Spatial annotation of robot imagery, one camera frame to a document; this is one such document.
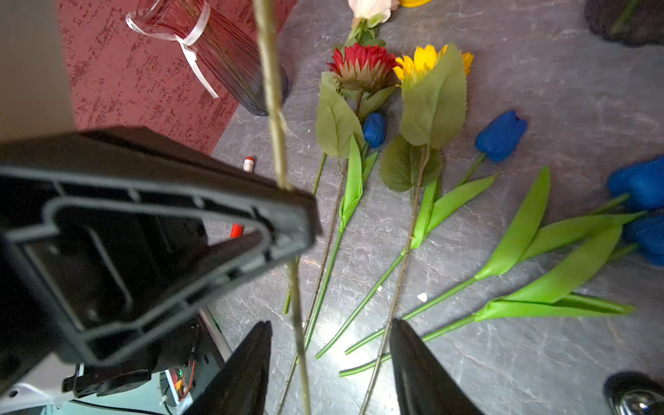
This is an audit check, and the blue tulip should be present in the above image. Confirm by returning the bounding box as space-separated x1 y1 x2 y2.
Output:
344 155 664 356
304 112 387 349
421 213 663 342
316 110 528 359

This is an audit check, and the blue tulip far left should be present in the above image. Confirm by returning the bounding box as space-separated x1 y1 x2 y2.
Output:
304 112 387 349

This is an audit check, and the yellow pen cup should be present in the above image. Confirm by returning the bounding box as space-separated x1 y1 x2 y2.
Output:
399 0 432 8

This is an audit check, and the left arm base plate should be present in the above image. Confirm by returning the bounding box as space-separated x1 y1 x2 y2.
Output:
62 317 210 402

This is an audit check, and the red white marker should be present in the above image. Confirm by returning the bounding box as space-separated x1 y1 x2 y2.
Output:
230 156 256 240

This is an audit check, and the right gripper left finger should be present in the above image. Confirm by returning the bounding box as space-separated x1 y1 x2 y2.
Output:
186 321 273 415

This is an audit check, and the left dark glass vase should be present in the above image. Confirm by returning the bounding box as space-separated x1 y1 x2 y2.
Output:
126 1 268 116

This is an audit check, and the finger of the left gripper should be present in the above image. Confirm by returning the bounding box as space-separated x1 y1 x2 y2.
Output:
1 127 322 391

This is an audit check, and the black stapler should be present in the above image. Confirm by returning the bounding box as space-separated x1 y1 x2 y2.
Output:
603 372 663 415

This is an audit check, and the middle dark ribbed vase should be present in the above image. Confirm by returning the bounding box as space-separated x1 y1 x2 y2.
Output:
584 0 663 48

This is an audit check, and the red gerbera flower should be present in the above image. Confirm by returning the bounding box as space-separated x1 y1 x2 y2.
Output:
274 42 399 415

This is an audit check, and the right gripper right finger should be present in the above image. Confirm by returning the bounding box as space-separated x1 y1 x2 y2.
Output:
389 319 481 415

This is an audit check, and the white rose top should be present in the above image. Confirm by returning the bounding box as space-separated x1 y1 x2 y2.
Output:
345 0 399 47

